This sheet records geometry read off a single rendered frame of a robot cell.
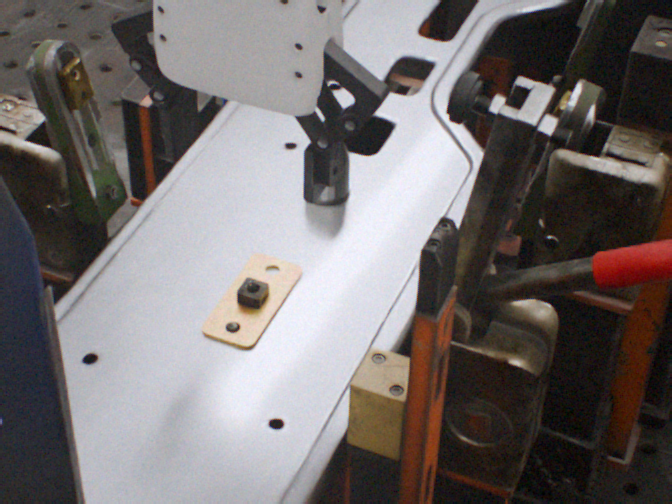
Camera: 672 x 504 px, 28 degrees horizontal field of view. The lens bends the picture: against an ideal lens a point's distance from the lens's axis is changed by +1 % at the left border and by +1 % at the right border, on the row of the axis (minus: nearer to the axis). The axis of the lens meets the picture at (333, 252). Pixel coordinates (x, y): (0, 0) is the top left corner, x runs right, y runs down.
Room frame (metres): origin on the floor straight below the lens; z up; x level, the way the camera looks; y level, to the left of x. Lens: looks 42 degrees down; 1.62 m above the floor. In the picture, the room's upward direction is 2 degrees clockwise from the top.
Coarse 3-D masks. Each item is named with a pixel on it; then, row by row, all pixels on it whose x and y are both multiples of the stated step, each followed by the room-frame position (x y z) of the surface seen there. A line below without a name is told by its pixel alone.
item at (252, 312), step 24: (264, 264) 0.67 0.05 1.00; (288, 264) 0.67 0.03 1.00; (240, 288) 0.63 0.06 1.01; (264, 288) 0.63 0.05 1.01; (288, 288) 0.64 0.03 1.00; (216, 312) 0.62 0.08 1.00; (240, 312) 0.62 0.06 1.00; (264, 312) 0.62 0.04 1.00; (216, 336) 0.60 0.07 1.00; (240, 336) 0.60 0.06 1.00
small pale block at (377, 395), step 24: (384, 360) 0.52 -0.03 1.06; (408, 360) 0.52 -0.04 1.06; (360, 384) 0.50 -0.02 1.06; (384, 384) 0.50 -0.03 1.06; (360, 408) 0.50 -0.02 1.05; (384, 408) 0.50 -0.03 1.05; (360, 432) 0.50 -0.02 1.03; (384, 432) 0.49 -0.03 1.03; (360, 456) 0.50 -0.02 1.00; (384, 456) 0.49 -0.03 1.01; (360, 480) 0.50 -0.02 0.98; (384, 480) 0.50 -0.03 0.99
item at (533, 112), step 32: (480, 96) 0.58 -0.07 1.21; (512, 96) 0.58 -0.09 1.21; (544, 96) 0.58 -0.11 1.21; (512, 128) 0.56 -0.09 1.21; (544, 128) 0.56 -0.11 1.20; (512, 160) 0.55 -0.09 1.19; (480, 192) 0.56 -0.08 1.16; (512, 192) 0.55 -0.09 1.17; (480, 224) 0.56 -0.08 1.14; (480, 256) 0.56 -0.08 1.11
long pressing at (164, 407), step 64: (384, 0) 1.01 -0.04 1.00; (512, 0) 1.02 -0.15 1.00; (576, 0) 1.02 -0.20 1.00; (384, 64) 0.91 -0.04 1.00; (448, 64) 0.92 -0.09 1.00; (256, 128) 0.82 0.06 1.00; (448, 128) 0.83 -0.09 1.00; (192, 192) 0.74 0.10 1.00; (256, 192) 0.75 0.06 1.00; (384, 192) 0.75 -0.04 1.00; (448, 192) 0.75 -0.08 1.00; (128, 256) 0.67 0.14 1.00; (192, 256) 0.67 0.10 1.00; (320, 256) 0.68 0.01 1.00; (384, 256) 0.68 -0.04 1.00; (64, 320) 0.61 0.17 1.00; (128, 320) 0.61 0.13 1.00; (192, 320) 0.61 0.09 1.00; (320, 320) 0.62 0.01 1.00; (384, 320) 0.62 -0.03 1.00; (128, 384) 0.56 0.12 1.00; (192, 384) 0.56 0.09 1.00; (256, 384) 0.56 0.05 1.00; (320, 384) 0.56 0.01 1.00; (128, 448) 0.51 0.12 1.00; (192, 448) 0.51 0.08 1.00; (256, 448) 0.51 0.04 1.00; (320, 448) 0.51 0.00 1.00
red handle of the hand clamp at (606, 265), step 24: (552, 264) 0.57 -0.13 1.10; (576, 264) 0.56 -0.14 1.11; (600, 264) 0.54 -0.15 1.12; (624, 264) 0.54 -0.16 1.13; (648, 264) 0.53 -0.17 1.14; (480, 288) 0.57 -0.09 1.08; (504, 288) 0.56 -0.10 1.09; (528, 288) 0.56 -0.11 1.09; (552, 288) 0.55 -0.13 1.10; (576, 288) 0.55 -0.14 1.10; (600, 288) 0.54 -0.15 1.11
